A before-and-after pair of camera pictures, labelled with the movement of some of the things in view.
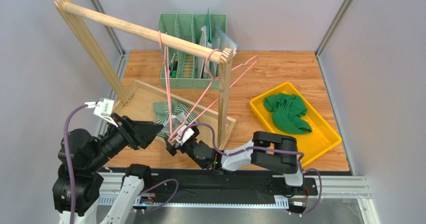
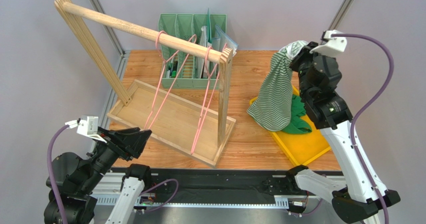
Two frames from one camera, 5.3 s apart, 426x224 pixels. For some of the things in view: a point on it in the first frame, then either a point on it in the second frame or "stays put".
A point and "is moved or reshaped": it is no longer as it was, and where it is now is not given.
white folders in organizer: [207, 68] stays put
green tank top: [288, 112] stays put
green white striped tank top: [172, 114] → [272, 106]
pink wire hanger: [177, 132] is moved or reshaped
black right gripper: [179, 145] → [302, 60]
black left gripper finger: [145, 131] → [133, 139]
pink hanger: [173, 136] → [171, 65]
